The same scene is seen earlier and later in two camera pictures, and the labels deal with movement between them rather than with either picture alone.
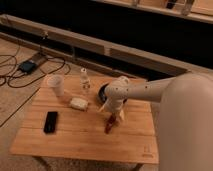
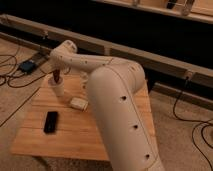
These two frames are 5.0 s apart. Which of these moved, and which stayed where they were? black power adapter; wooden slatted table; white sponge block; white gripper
Moved: white gripper
Stayed: white sponge block; black power adapter; wooden slatted table
